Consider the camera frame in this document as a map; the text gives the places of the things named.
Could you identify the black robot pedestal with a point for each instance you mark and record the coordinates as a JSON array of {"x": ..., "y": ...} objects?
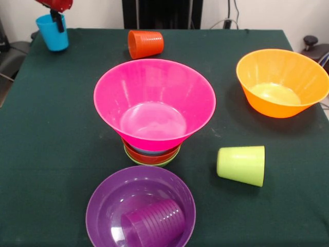
[{"x": 164, "y": 13}]

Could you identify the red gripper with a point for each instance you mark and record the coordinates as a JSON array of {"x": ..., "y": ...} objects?
[{"x": 57, "y": 4}]

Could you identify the purple plastic cup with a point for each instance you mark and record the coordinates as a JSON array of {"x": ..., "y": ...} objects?
[{"x": 154, "y": 223}]

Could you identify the green plastic bowl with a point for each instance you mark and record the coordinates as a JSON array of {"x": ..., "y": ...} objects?
[{"x": 167, "y": 163}]

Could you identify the purple plastic bowl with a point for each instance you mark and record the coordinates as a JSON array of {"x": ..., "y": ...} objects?
[{"x": 108, "y": 198}]

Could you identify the orange plastic bowl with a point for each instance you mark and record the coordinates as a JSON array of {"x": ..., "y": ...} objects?
[{"x": 154, "y": 158}]

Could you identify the blue plastic cup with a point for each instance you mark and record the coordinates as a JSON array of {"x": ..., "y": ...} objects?
[{"x": 52, "y": 38}]

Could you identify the blue plastic bowl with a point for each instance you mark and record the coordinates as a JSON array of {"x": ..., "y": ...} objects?
[{"x": 149, "y": 152}]

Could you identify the black chair armrest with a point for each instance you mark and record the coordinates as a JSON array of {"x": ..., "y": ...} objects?
[{"x": 311, "y": 41}]

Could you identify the orange plastic cup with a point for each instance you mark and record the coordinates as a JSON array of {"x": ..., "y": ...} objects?
[{"x": 146, "y": 43}]

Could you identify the grey chair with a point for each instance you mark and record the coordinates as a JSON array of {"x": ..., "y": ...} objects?
[{"x": 13, "y": 61}]

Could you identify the yellow plastic bowl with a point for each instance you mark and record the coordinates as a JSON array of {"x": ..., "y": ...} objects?
[{"x": 272, "y": 108}]

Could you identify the black power plug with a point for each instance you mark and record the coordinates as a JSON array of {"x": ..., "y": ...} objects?
[{"x": 227, "y": 23}]

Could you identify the lime green plastic cup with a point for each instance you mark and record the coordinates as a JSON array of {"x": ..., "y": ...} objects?
[{"x": 241, "y": 164}]

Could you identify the pink plastic bowl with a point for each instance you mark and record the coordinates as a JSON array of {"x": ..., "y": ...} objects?
[{"x": 154, "y": 141}]

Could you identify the dark green tablecloth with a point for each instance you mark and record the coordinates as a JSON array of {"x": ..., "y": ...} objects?
[{"x": 257, "y": 218}]

